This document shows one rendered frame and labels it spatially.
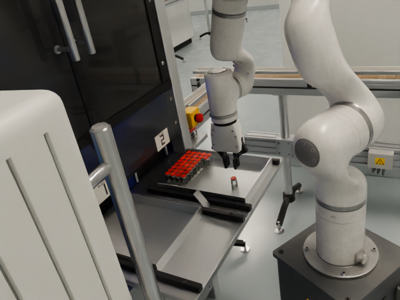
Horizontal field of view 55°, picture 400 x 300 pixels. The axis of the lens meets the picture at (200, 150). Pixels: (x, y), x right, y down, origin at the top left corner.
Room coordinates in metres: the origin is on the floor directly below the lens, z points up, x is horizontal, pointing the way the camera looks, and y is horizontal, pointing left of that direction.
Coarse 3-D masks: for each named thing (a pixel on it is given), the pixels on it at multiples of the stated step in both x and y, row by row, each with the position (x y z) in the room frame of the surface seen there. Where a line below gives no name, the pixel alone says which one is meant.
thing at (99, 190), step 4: (104, 180) 1.05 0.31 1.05; (100, 184) 1.03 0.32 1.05; (96, 188) 1.01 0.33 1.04; (100, 188) 1.02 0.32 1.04; (104, 188) 1.04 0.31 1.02; (96, 192) 1.01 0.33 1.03; (100, 192) 1.02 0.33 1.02; (104, 192) 1.03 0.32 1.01; (108, 192) 1.05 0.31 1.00; (96, 196) 1.01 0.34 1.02; (100, 196) 1.02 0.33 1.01; (104, 196) 1.03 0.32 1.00; (100, 200) 1.01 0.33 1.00
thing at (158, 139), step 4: (164, 132) 1.34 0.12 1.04; (156, 136) 1.29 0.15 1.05; (164, 136) 1.33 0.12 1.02; (168, 136) 1.35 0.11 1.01; (156, 140) 1.29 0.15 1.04; (160, 140) 1.31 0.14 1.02; (164, 140) 1.33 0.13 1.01; (168, 140) 1.35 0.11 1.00; (156, 144) 1.28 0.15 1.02; (160, 144) 1.30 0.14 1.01; (164, 144) 1.32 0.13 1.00; (160, 148) 1.30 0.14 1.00
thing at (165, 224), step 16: (112, 208) 1.13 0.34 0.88; (144, 208) 1.10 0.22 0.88; (160, 208) 1.08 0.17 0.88; (176, 208) 1.05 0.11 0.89; (192, 208) 1.02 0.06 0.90; (112, 224) 1.04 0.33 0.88; (144, 224) 1.01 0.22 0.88; (160, 224) 0.99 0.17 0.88; (176, 224) 0.98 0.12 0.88; (192, 224) 0.95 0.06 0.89; (112, 240) 0.96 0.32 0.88; (160, 240) 0.92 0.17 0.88; (176, 240) 0.87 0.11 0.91; (128, 256) 0.84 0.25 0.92; (160, 256) 0.85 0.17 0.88
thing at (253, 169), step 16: (240, 160) 1.29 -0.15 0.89; (256, 160) 1.25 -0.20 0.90; (208, 176) 1.22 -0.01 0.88; (224, 176) 1.20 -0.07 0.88; (240, 176) 1.18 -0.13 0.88; (256, 176) 1.17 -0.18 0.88; (192, 192) 1.11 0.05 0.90; (208, 192) 1.08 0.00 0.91; (224, 192) 1.10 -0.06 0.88; (240, 192) 1.09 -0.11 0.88
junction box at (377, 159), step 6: (372, 150) 1.72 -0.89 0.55; (378, 150) 1.71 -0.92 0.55; (384, 150) 1.70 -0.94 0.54; (372, 156) 1.69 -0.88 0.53; (378, 156) 1.68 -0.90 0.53; (384, 156) 1.66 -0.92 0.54; (390, 156) 1.65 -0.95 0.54; (372, 162) 1.69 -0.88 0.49; (378, 162) 1.68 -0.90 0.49; (384, 162) 1.66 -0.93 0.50; (390, 162) 1.65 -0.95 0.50; (384, 168) 1.66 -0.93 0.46; (390, 168) 1.64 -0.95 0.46
